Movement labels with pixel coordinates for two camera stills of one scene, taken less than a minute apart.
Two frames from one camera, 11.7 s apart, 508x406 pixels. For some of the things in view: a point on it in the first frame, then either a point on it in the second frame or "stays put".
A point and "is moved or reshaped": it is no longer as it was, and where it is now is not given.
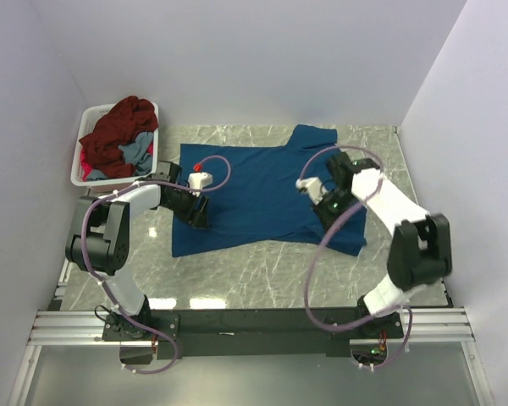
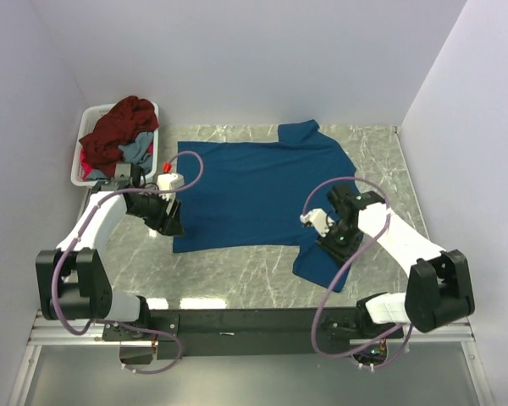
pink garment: x=86 y=168 stays put
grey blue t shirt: x=135 y=153 stays put
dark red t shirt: x=128 y=116 stays put
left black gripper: x=201 y=221 → x=168 y=224
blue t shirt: x=252 y=192 is moved or reshaped
